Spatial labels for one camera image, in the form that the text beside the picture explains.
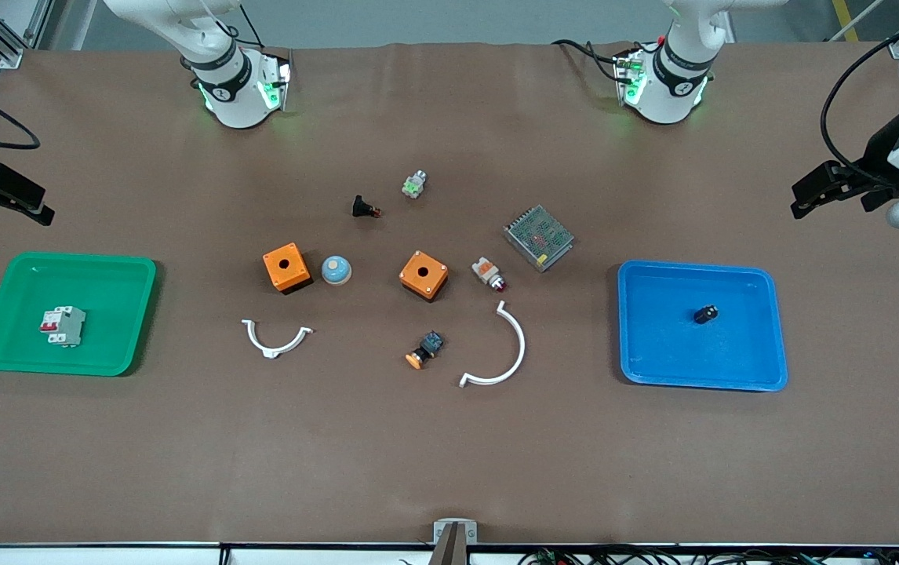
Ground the black cable bundle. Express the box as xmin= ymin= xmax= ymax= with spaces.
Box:
xmin=520 ymin=545 xmax=899 ymax=565

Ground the long black looping cable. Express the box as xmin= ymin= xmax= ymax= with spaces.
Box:
xmin=821 ymin=12 xmax=899 ymax=189

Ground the yellow mushroom push button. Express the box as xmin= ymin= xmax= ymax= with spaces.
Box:
xmin=406 ymin=330 xmax=445 ymax=370

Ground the brown table cover mat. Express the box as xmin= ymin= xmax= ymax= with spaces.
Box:
xmin=0 ymin=43 xmax=899 ymax=548

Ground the orange push button box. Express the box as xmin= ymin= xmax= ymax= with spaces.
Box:
xmin=399 ymin=250 xmax=450 ymax=302
xmin=263 ymin=242 xmax=312 ymax=293

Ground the grey metal camera bracket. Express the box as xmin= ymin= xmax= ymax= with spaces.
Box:
xmin=428 ymin=518 xmax=479 ymax=565

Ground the blue plastic tray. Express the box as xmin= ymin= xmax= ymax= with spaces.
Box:
xmin=617 ymin=260 xmax=789 ymax=392

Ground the green plastic tray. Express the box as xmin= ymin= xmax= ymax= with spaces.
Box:
xmin=0 ymin=251 xmax=158 ymax=377

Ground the metal mesh power supply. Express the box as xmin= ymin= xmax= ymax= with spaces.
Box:
xmin=504 ymin=205 xmax=575 ymax=273

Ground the red indicator light white body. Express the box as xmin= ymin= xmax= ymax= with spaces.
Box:
xmin=471 ymin=256 xmax=508 ymax=293

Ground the white circuit breaker red switch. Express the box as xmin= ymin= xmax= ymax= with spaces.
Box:
xmin=39 ymin=305 xmax=87 ymax=348

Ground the black cable at arm base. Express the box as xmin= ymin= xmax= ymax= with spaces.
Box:
xmin=551 ymin=38 xmax=666 ymax=83

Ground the small white pipe clamp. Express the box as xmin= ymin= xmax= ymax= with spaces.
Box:
xmin=242 ymin=318 xmax=315 ymax=360

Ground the large white pipe clamp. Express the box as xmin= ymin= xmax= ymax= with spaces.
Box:
xmin=459 ymin=300 xmax=527 ymax=389

